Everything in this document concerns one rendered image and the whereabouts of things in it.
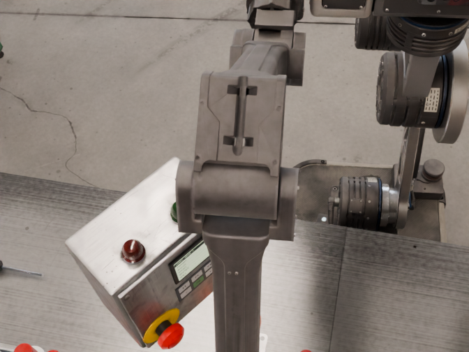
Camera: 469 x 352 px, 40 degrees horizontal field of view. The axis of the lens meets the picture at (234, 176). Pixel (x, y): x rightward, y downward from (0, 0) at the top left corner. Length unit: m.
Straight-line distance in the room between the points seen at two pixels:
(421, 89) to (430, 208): 1.03
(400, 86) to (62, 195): 0.82
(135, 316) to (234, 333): 0.14
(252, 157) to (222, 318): 0.20
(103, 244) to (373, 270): 0.80
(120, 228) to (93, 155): 1.93
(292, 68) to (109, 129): 1.90
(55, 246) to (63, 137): 1.28
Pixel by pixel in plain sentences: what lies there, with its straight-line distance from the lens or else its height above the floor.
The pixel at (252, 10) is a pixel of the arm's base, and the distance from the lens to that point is 0.95.
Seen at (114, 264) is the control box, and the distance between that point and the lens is 0.74.
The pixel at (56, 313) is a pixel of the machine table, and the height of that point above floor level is 0.83.
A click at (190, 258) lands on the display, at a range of 0.76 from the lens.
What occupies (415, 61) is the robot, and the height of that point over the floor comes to 1.27.
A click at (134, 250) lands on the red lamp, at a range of 0.71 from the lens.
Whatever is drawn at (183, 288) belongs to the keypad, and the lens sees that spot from 0.82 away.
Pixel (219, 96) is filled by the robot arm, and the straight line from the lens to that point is 0.57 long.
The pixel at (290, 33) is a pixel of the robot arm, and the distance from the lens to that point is 0.92.
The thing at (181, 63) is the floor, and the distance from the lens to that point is 2.90.
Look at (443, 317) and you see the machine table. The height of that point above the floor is 0.83.
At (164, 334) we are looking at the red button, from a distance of 0.84.
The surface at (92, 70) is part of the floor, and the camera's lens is 2.96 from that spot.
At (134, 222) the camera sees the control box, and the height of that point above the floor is 1.47.
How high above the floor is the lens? 2.12
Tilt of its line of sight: 58 degrees down
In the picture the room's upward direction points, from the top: 7 degrees counter-clockwise
